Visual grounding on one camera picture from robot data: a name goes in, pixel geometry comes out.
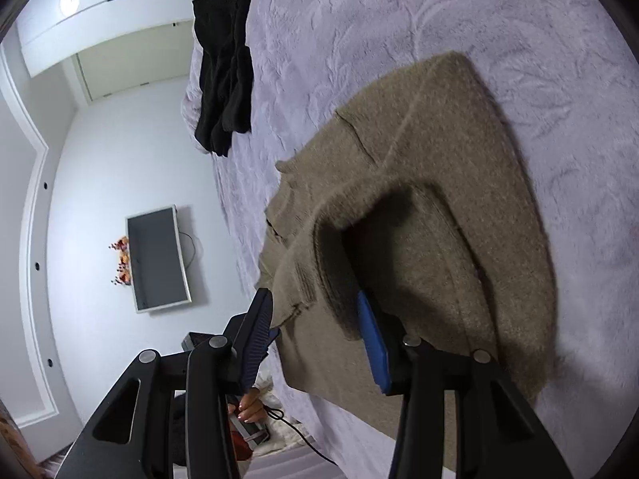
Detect olive brown knit sweater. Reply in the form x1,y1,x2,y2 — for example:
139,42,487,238
257,51,559,472

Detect black floor cable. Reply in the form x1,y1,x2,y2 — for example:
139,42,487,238
264,408,341,466

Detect wall-mounted television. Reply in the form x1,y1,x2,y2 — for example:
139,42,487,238
125,204,193,314

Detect dark box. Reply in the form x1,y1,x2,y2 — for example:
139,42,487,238
180,332,216,356

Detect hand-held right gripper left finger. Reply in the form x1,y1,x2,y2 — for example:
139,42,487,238
55,287,280,479

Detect black television cable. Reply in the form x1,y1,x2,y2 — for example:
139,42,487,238
177,231,199,271

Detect person's left hand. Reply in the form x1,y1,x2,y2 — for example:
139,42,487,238
227,386,265,423

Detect lavender embossed bed blanket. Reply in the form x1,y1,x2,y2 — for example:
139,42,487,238
180,0,639,479

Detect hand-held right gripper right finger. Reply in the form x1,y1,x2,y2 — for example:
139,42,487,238
355,289,575,479

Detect black garment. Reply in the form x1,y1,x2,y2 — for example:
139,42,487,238
192,0,256,157

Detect orange flower wall decoration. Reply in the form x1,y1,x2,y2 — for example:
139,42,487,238
108,236,135,289

